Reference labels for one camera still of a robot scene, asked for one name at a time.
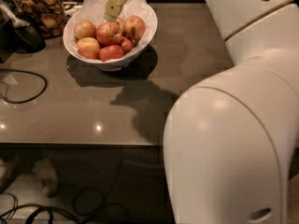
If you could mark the white shoe under table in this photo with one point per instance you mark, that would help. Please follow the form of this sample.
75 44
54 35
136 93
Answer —
46 174

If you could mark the yellow-red apple back left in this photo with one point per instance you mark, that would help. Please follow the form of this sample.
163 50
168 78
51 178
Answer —
84 29

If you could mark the white bowl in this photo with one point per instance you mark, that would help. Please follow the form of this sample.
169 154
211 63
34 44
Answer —
109 64

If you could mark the yellow-red apple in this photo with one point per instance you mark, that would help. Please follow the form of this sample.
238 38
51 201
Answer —
88 47
84 29
135 27

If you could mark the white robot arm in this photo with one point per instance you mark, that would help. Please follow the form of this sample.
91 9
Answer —
229 139

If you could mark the yellow-red apple front left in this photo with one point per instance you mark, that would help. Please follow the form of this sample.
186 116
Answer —
88 47

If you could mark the small red apple right front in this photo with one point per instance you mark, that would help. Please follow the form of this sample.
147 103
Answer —
126 44

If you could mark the yellow apple back centre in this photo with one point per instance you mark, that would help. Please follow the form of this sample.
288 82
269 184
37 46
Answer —
121 23

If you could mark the white paper bowl liner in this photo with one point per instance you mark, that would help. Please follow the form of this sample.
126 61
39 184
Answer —
137 8

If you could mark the black appliance with silver handle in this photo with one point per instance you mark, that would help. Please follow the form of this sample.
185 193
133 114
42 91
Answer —
25 33

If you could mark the yellow-red apple back right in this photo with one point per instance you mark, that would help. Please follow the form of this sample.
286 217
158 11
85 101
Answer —
135 27

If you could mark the glass jar of dried chips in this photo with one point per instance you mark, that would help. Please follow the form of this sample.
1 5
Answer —
49 15

